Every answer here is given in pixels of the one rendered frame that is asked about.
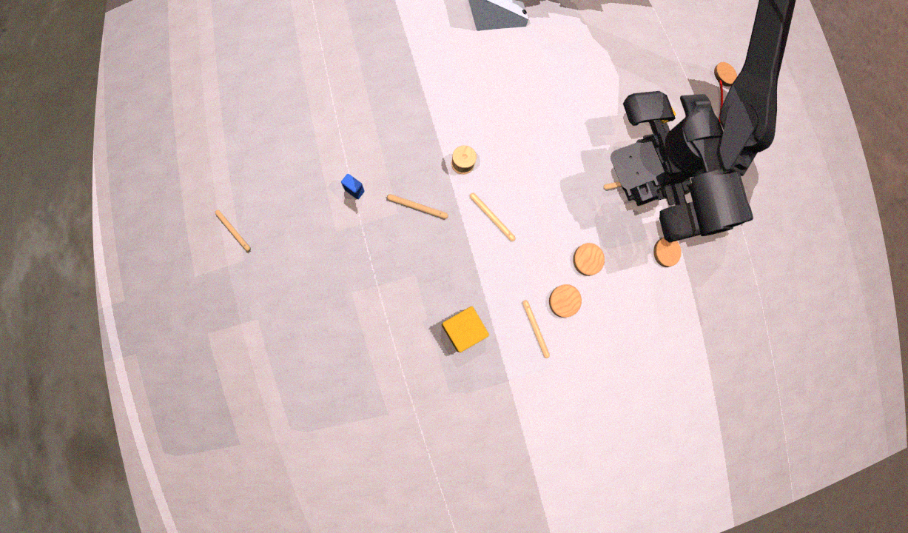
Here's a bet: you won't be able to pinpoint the red string with wooden stick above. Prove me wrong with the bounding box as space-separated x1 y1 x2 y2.
603 80 723 190

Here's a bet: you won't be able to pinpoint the round wooden button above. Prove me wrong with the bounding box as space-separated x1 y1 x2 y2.
714 62 737 87

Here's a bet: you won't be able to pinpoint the round wooden disc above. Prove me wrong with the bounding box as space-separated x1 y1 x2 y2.
574 243 605 275
653 237 682 267
549 284 582 318

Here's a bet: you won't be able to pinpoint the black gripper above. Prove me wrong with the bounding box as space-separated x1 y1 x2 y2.
623 91 701 243

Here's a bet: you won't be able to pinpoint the blue rectangular block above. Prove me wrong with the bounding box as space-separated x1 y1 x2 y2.
341 174 365 199

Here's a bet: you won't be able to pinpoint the orange square block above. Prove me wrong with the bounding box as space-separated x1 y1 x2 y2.
441 306 489 352

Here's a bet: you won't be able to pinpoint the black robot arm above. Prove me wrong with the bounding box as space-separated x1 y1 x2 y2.
611 0 796 236

